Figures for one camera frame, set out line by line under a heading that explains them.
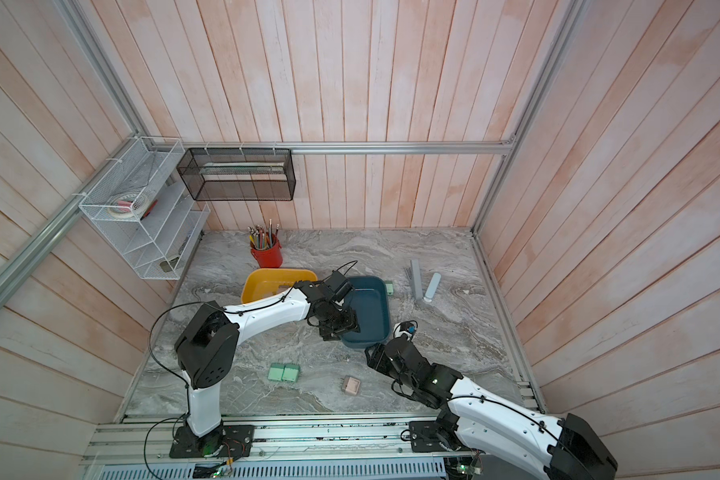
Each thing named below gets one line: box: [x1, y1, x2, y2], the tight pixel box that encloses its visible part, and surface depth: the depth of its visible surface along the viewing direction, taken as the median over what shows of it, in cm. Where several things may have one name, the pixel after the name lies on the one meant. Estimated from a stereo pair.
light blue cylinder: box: [423, 272, 442, 302], surface depth 102 cm
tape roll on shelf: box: [108, 192, 148, 218], surface depth 75 cm
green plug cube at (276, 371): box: [268, 362, 286, 381], surface depth 85 cm
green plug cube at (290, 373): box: [281, 364, 300, 383], surface depth 85 cm
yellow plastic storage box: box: [241, 268, 318, 305], surface depth 104 cm
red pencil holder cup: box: [250, 232, 283, 268], surface depth 106 cm
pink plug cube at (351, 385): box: [342, 375, 361, 396], surface depth 81 cm
